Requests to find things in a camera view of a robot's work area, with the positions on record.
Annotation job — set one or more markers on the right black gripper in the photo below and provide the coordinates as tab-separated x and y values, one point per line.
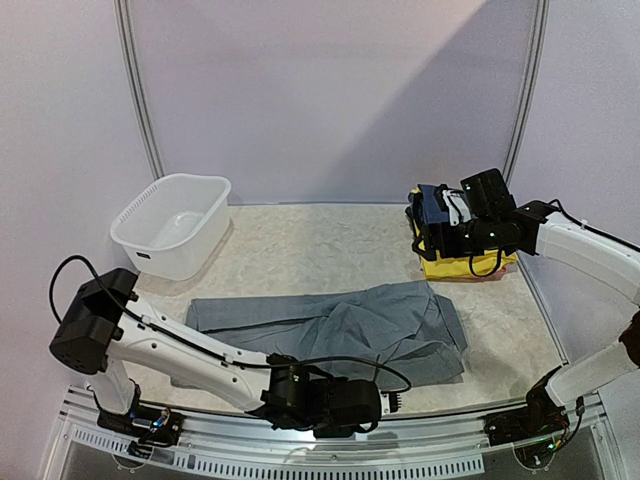
430	235

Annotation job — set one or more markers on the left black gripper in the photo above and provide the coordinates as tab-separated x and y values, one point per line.
350	432

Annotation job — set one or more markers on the navy blue tank top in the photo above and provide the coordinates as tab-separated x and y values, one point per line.
424	209

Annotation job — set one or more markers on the grey denim cloth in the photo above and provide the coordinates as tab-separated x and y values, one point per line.
395	334

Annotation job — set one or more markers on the white plastic wash basin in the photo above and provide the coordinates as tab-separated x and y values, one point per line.
172	227

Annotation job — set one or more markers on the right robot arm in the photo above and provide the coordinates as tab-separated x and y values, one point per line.
586	280

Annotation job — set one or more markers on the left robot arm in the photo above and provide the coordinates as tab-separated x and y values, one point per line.
108	325

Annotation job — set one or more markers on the yellow shorts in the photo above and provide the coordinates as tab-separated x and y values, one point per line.
472	267

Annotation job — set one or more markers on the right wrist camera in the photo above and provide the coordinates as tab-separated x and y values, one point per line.
487	195

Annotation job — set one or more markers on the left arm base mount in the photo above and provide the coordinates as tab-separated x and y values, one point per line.
149	427

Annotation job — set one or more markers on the front aluminium rail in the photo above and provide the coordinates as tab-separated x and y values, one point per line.
227	446

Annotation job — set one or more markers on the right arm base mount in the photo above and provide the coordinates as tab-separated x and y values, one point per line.
540	428

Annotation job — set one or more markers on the right aluminium corner post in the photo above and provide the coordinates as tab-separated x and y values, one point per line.
531	69

